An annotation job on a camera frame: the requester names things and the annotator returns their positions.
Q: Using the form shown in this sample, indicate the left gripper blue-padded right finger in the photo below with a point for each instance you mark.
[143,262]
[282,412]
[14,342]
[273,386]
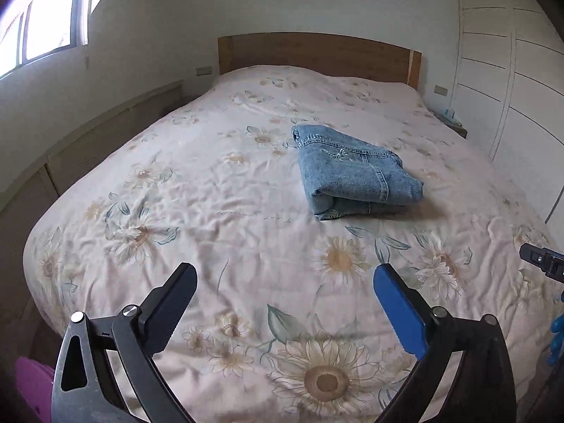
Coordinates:
[483,387]

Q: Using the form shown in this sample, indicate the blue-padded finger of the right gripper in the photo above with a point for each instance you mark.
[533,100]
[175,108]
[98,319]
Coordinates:
[550,262]

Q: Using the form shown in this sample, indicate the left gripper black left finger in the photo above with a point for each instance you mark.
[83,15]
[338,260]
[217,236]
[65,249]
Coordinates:
[85,388]

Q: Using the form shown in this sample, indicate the blue denim jacket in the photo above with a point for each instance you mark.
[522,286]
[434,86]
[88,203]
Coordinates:
[343,176]

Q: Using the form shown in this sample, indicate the right hand blue glove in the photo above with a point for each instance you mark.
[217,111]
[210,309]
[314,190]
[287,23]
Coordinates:
[557,329]

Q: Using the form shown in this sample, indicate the magenta plastic object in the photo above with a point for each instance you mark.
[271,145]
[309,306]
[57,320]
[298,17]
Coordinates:
[34,382]

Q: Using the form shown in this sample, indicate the floral pink bed cover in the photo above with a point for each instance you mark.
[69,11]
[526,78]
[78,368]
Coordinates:
[285,325]

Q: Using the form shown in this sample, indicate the wooden nightstand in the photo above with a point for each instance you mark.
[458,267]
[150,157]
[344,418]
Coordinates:
[452,124]

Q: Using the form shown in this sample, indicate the small items on nightstand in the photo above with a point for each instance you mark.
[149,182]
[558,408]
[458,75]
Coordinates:
[451,116]

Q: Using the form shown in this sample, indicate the white wardrobe doors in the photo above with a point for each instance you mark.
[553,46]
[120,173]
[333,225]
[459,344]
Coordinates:
[509,94]

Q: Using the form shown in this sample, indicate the wooden headboard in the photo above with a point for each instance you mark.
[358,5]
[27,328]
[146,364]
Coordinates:
[334,55]

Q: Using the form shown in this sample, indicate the bright window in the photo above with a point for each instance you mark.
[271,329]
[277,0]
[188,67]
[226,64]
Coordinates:
[34,29]

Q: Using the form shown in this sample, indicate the right wall switch plate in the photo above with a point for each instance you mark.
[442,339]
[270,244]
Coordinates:
[441,91]

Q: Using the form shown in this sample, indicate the wall switch plate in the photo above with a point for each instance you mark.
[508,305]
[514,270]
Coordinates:
[441,91]
[204,71]

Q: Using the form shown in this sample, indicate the left wall switch plate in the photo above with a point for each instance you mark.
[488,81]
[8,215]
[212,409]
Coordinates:
[204,71]

